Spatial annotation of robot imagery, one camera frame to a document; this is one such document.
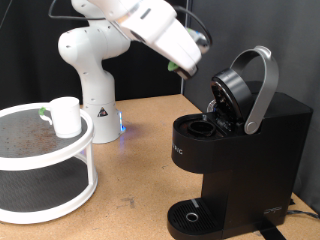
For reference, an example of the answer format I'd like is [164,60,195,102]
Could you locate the grey partition panel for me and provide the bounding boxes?
[181,0,320,214]

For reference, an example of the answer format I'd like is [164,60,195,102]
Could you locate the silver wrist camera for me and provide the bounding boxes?
[190,28,212,55]

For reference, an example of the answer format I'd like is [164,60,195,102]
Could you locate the black round drip tray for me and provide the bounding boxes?
[166,198,224,240]

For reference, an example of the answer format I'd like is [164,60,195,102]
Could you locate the black curtain backdrop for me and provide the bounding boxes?
[0,0,188,111]

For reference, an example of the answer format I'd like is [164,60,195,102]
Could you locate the black robot camera cable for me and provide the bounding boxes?
[48,0,214,52]

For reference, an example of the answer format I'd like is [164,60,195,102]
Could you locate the black tape strip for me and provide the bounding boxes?
[254,223,288,240]

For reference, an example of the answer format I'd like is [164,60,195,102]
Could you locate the coffee machine lid silver handle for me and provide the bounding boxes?
[206,45,280,136]

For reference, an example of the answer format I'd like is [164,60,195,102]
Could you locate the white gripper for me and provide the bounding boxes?
[151,19,203,80]

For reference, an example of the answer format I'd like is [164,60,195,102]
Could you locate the white mug green handle mark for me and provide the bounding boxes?
[38,96,83,139]

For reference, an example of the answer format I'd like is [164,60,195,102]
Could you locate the braided power cable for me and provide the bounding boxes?
[286,209,320,221]

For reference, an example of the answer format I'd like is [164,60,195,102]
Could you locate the green reusable coffee pod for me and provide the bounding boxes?
[167,59,186,75]

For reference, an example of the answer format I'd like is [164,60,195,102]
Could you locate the white two-tier turntable shelf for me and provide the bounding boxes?
[0,102,99,225]

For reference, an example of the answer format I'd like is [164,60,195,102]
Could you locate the black Keurig coffee machine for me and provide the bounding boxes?
[171,81,314,240]

